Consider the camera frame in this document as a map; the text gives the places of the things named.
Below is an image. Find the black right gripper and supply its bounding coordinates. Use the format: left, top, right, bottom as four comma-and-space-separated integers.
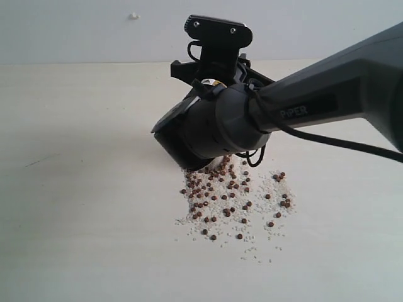
170, 53, 274, 91

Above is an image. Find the scattered brown pellets and rice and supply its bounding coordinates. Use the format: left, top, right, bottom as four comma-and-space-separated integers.
174, 155, 296, 264

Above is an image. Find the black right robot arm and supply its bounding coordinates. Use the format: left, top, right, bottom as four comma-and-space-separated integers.
152, 14, 402, 171

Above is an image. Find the white wall plug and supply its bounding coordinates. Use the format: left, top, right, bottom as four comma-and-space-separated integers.
128, 13, 140, 20

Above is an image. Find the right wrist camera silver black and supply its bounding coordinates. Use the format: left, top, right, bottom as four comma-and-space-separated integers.
184, 14, 253, 60

